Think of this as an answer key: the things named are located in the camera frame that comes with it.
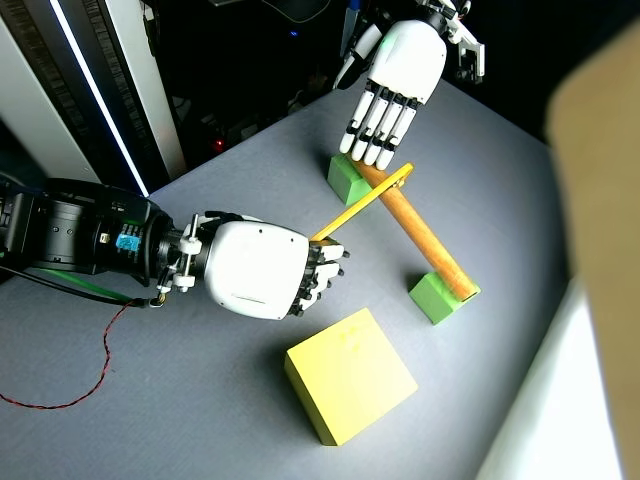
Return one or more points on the white cabinet panel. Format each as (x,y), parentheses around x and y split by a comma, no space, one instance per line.
(40,110)

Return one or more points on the white frame post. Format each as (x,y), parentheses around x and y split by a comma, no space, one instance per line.
(145,85)

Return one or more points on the white light strip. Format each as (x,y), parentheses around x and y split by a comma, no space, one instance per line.
(100,100)

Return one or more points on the yellow block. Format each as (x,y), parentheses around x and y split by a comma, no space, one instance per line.
(350,375)

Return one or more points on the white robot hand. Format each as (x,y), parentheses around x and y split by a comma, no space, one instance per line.
(410,55)
(255,270)

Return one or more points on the tan cardboard box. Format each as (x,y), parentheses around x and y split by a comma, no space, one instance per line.
(600,175)

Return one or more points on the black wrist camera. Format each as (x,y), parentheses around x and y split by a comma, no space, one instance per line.
(469,65)

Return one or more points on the white backdrop sheet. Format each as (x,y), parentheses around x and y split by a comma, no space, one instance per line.
(550,400)

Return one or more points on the wooden rod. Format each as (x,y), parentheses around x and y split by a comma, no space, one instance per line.
(425,235)

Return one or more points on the green block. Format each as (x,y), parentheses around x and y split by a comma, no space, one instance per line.
(435,300)
(345,180)

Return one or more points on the grey table cloth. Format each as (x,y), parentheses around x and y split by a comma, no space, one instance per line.
(200,400)

